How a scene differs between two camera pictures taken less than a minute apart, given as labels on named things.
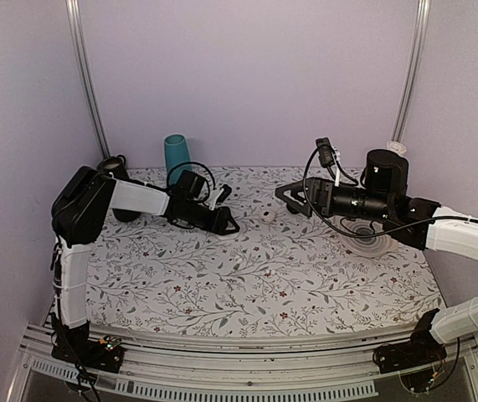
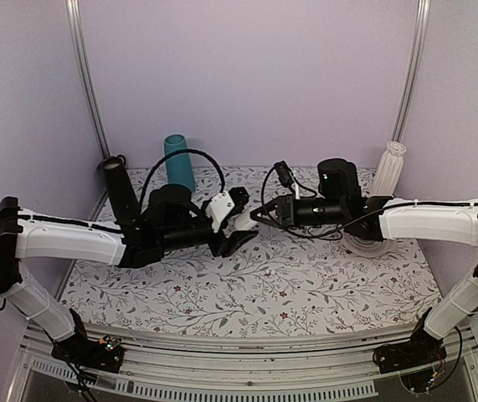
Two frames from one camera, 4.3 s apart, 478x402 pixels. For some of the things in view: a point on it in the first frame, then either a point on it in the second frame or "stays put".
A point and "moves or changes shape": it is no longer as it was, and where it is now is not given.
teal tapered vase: x=177 y=152 stays put
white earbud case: x=233 y=235 moves or changes shape
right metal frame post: x=423 y=23 stays put
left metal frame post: x=74 y=7 stays put
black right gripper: x=322 y=192 -> x=285 y=211
